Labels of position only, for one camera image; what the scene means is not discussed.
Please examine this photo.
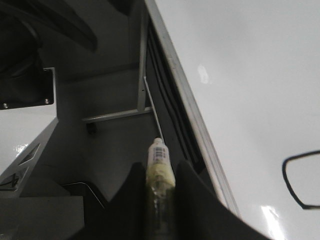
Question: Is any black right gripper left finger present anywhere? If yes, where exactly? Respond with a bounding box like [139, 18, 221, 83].
[82, 162, 146, 240]

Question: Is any white black whiteboard marker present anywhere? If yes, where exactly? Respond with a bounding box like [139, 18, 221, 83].
[144, 137, 176, 240]

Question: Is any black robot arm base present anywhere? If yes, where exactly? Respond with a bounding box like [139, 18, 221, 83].
[0, 0, 98, 110]

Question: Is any white whiteboard with aluminium frame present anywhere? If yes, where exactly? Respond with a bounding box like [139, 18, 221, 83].
[145, 0, 320, 240]

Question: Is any grey metal frame structure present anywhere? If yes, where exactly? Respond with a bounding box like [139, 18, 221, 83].
[0, 0, 207, 240]

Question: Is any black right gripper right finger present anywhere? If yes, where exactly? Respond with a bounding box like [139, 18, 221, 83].
[175, 161, 268, 240]

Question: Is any white cable tie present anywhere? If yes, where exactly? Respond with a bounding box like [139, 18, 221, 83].
[143, 76, 165, 143]

